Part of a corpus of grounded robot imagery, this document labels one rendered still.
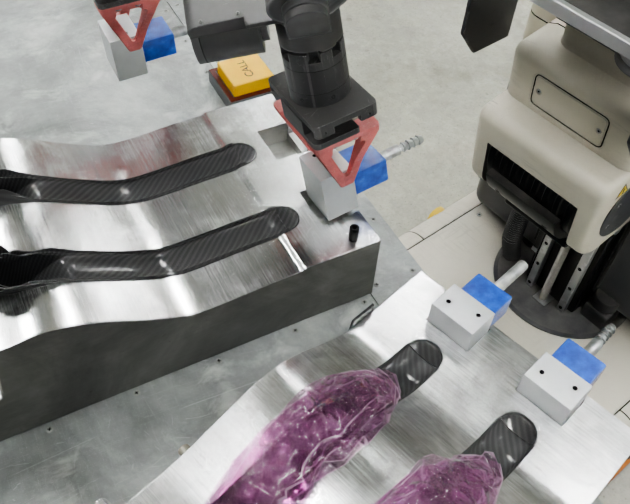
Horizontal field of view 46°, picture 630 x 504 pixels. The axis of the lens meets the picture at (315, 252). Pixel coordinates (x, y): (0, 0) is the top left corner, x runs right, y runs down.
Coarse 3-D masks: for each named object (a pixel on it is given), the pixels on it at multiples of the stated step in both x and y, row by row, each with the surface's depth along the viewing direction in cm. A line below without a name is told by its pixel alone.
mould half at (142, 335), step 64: (192, 128) 86; (256, 128) 86; (192, 192) 79; (256, 192) 79; (256, 256) 74; (320, 256) 74; (0, 320) 62; (64, 320) 62; (128, 320) 65; (192, 320) 70; (256, 320) 75; (0, 384) 65; (64, 384) 68; (128, 384) 72
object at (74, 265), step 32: (192, 160) 82; (224, 160) 83; (0, 192) 69; (32, 192) 74; (64, 192) 75; (96, 192) 78; (128, 192) 80; (160, 192) 80; (256, 224) 77; (288, 224) 77; (0, 256) 65; (32, 256) 66; (64, 256) 68; (96, 256) 70; (128, 256) 72; (160, 256) 74; (192, 256) 74; (224, 256) 74; (0, 288) 62; (32, 288) 64
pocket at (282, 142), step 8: (272, 128) 86; (280, 128) 87; (288, 128) 87; (264, 136) 86; (272, 136) 87; (280, 136) 88; (288, 136) 88; (272, 144) 88; (280, 144) 88; (288, 144) 88; (296, 144) 86; (272, 152) 87; (280, 152) 87; (288, 152) 87; (296, 152) 87
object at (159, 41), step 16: (128, 16) 87; (160, 16) 89; (112, 32) 85; (128, 32) 85; (160, 32) 87; (176, 32) 89; (112, 48) 84; (144, 48) 87; (160, 48) 88; (112, 64) 88; (128, 64) 87; (144, 64) 88
